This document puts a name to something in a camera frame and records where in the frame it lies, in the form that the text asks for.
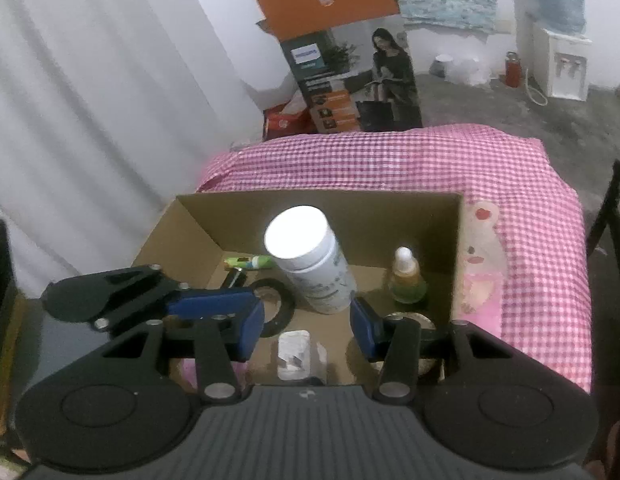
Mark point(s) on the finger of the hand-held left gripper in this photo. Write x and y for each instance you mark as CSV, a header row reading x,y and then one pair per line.
x,y
209,303

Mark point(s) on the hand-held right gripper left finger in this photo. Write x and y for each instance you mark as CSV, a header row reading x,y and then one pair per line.
x,y
250,332

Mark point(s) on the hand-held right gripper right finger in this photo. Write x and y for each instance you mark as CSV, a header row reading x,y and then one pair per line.
x,y
364,330

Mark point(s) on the black lipstick tube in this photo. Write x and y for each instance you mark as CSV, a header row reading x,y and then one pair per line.
x,y
234,277

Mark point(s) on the black tape roll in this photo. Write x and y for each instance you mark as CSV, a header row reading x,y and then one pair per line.
x,y
282,310

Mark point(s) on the white charger adapter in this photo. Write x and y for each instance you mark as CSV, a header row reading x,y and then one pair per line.
x,y
292,355

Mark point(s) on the small green tube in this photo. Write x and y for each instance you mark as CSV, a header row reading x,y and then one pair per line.
x,y
250,262

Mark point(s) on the gold lidded cream jar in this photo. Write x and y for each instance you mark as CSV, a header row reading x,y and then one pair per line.
x,y
426,324

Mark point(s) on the green dropper bottle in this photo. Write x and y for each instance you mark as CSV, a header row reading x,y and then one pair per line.
x,y
407,285

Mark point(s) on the purple plastic lid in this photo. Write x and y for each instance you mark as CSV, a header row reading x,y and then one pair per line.
x,y
192,375

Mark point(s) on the white pill bottle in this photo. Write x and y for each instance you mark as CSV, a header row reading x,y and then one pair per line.
x,y
310,270

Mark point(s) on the brown cardboard box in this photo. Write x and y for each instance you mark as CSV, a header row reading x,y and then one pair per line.
x,y
390,220

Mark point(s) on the pink checkered tablecloth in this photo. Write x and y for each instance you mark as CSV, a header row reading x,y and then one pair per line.
x,y
340,170

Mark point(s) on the white curtain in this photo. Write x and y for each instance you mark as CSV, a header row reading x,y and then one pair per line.
x,y
89,110

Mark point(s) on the orange printed appliance carton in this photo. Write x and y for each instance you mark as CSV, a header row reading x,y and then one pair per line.
x,y
340,95

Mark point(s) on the white plastic bags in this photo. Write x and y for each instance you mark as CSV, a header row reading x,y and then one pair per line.
x,y
465,70

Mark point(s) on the red thermos flask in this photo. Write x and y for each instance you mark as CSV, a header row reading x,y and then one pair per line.
x,y
512,71

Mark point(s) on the white water dispenser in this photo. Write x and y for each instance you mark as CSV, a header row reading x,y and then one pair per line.
x,y
560,65

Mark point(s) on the black chair frame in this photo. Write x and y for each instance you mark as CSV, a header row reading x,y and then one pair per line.
x,y
607,205

